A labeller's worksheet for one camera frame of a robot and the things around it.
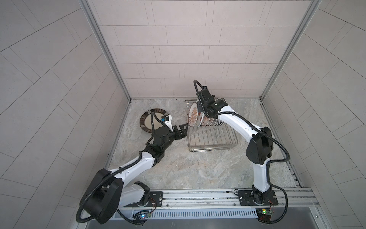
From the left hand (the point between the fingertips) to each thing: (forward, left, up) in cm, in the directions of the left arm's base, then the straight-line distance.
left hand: (186, 124), depth 80 cm
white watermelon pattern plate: (+16, -4, -13) cm, 21 cm away
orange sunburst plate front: (+11, -13, -13) cm, 21 cm away
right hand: (+15, -9, 0) cm, 18 cm away
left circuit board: (-41, +18, -13) cm, 47 cm away
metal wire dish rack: (0, -12, -17) cm, 21 cm away
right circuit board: (-40, -38, -17) cm, 58 cm away
